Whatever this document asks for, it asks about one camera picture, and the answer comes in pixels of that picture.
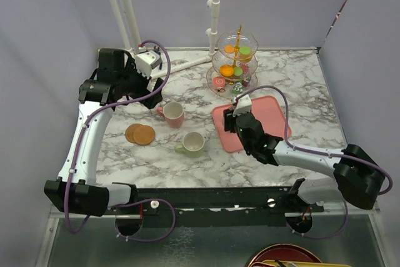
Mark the cork coaster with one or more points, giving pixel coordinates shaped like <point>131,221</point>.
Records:
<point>144,135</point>
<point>129,133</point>

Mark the green mug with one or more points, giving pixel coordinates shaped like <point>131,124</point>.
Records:
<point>192,145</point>

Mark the toy bread bun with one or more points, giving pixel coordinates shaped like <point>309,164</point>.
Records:
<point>245,58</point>

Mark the white pvc pipe frame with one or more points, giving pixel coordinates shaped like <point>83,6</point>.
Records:
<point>174,21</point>

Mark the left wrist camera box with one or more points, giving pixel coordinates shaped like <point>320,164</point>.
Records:
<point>146,62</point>

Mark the toy purple cake slice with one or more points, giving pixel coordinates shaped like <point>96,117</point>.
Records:
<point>246,82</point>

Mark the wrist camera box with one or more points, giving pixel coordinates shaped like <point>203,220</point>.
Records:
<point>241,104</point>
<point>146,62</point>

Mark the yellow-handled tool at wall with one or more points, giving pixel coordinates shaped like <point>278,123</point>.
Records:
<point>110,50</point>

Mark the three-tier glass dessert stand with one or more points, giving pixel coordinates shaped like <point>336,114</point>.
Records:
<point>237,38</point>

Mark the red round tray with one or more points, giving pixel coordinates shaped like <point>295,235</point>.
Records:
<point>286,252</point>

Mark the toy orange round cookie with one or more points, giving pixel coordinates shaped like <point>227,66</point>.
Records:
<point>229,49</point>

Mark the toy orange egg tart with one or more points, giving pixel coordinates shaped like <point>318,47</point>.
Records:
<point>226,70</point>

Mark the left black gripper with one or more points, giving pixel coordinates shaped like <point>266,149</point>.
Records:
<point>130,68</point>

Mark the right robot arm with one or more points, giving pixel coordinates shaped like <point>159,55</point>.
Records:
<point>349,174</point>

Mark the toy green cake slice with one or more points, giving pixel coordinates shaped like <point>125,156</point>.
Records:
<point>237,88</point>

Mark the aluminium rail base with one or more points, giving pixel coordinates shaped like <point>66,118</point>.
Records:
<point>218,204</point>

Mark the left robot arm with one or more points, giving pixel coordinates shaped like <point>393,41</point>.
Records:
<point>118,75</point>

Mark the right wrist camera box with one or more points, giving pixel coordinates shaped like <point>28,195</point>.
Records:
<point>241,104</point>

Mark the toy green macaron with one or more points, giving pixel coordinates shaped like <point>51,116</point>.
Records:
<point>245,50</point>
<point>238,71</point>

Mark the blue-handled pliers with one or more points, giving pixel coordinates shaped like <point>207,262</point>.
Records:
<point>157,50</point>

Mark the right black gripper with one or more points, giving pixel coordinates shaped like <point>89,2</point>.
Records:
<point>229,120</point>

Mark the pink mug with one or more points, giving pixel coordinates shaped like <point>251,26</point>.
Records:
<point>173,113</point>

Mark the pink serving tray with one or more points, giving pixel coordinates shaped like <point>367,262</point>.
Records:
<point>266,109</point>

